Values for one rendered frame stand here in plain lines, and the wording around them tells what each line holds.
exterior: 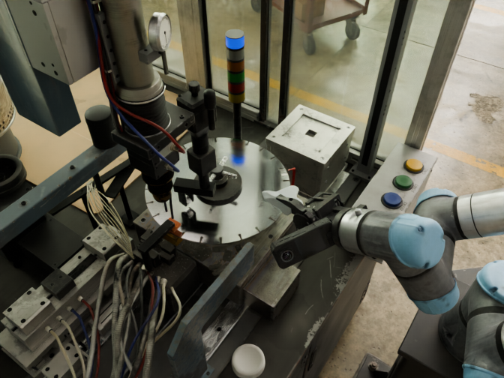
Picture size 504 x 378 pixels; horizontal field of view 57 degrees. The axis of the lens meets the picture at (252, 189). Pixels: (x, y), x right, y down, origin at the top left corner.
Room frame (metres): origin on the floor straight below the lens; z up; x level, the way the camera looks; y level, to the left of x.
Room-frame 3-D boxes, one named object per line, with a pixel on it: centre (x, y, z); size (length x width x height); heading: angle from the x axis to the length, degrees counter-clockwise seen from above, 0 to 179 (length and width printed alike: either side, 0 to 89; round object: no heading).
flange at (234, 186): (0.74, 0.08, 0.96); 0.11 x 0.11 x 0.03
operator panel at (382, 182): (0.80, -0.36, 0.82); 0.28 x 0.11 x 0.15; 146
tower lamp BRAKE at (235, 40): (1.04, 0.04, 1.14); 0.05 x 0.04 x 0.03; 56
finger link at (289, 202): (0.56, -0.08, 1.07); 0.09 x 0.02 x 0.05; 43
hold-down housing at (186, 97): (0.66, 0.10, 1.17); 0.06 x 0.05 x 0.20; 137
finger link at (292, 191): (0.61, -0.06, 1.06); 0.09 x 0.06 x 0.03; 43
